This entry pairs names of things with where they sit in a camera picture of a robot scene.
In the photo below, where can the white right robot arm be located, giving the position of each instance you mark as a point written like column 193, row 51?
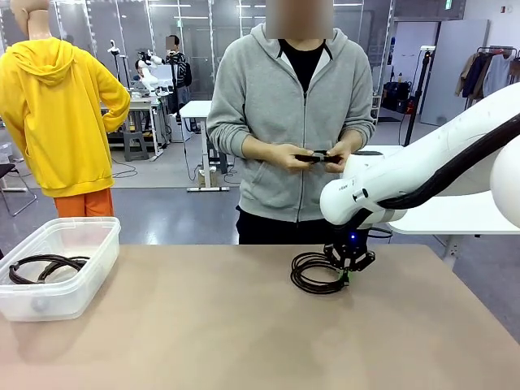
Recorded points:
column 406, row 174

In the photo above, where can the person right hand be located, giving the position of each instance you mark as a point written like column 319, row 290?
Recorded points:
column 290, row 156

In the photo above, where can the black tripod pole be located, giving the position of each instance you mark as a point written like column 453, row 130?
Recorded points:
column 418, row 93

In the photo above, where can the black bags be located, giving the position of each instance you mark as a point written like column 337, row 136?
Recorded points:
column 396, row 95

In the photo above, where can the clear plastic storage container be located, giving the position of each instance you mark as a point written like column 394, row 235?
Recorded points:
column 61, row 300

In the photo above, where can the black metal chair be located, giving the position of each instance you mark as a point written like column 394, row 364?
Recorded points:
column 12, row 191

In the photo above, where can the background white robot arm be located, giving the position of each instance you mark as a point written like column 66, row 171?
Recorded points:
column 148, row 73

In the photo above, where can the white desk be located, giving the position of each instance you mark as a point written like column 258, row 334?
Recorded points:
column 199, row 107

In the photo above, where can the person left hand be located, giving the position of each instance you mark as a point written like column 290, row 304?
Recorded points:
column 339, row 160

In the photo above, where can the metal workbench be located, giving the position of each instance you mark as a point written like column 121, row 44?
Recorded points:
column 138, row 105

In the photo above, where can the person left forearm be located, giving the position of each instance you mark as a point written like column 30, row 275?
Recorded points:
column 351, row 140

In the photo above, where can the person in grey hoodie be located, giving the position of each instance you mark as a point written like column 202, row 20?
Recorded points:
column 264, row 101

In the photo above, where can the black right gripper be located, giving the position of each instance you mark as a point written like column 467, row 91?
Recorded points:
column 352, row 245

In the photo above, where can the wooden shoe rack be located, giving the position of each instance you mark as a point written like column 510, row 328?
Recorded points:
column 377, row 109

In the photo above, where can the white table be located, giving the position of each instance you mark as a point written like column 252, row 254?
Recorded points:
column 447, row 221

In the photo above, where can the orange shorts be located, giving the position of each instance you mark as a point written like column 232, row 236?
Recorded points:
column 85, row 205

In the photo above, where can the person right forearm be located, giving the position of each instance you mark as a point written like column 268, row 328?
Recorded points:
column 262, row 148

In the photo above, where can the background person dark hair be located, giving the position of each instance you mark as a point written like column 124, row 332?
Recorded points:
column 178, row 69

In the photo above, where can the clothes rack with garments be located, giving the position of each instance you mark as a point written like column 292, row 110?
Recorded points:
column 483, row 73

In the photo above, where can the grey partition panel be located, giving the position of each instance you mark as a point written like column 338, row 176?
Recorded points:
column 455, row 61

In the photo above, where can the yellow hoodie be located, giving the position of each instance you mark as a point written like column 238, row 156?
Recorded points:
column 53, row 122

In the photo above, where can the grey step stool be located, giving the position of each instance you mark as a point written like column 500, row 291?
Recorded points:
column 135, row 146

